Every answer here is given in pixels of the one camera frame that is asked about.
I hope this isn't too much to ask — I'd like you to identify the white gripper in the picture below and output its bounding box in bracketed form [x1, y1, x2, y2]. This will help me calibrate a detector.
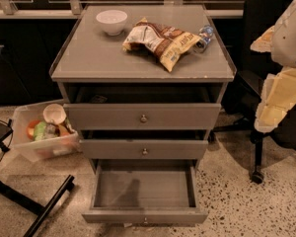
[254, 67, 296, 133]

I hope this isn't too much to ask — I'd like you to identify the grey bottom drawer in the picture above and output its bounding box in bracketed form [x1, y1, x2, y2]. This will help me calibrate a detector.
[83, 159, 207, 224]

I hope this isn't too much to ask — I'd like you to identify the grey drawer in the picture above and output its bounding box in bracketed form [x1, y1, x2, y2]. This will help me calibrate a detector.
[64, 85, 220, 130]
[81, 130, 208, 159]
[83, 159, 207, 224]

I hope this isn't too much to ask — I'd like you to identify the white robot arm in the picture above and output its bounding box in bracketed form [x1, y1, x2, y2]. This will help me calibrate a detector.
[251, 0, 296, 133]

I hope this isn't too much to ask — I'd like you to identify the grey drawer cabinet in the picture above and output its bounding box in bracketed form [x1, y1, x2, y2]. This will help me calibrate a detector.
[51, 6, 235, 166]

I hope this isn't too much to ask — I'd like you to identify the grey middle drawer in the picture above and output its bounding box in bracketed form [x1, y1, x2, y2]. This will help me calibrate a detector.
[81, 130, 208, 159]

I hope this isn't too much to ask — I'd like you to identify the grey top drawer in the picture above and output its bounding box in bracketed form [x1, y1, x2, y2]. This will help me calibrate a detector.
[64, 85, 220, 130]

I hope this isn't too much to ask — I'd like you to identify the clear plastic water bottle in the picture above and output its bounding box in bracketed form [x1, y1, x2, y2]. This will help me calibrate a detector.
[194, 25, 213, 53]

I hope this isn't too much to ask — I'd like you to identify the black office chair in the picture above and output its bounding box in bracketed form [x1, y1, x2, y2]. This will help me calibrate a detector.
[213, 0, 296, 185]

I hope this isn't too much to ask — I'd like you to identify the crumpled snack bag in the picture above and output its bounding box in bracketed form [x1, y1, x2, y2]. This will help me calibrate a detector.
[122, 18, 200, 72]

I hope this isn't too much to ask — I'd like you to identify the white ceramic bowl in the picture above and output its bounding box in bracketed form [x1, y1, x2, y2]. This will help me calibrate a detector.
[96, 10, 128, 36]

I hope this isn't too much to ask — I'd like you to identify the white cup in bin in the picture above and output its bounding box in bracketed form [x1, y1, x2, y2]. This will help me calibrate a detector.
[42, 104, 66, 124]

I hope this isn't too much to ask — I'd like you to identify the clear plastic bin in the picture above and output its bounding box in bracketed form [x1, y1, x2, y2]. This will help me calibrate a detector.
[12, 99, 80, 162]

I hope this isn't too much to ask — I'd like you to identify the green item in bin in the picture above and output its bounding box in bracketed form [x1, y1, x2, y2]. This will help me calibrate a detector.
[34, 121, 46, 141]

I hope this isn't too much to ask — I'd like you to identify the orange item in bin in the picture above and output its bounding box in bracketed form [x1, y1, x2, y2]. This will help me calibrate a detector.
[27, 119, 40, 139]

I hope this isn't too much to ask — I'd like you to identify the black stand frame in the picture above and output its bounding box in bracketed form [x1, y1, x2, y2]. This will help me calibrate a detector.
[0, 119, 75, 237]

